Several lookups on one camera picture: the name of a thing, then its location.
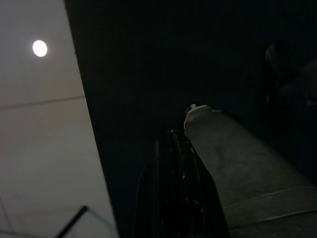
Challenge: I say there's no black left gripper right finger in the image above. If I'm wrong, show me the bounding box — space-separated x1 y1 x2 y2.
172 130 230 238

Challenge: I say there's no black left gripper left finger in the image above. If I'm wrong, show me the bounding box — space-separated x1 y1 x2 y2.
135 130 179 238

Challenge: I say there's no black floor mat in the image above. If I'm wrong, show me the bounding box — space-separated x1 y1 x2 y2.
63 0 317 238

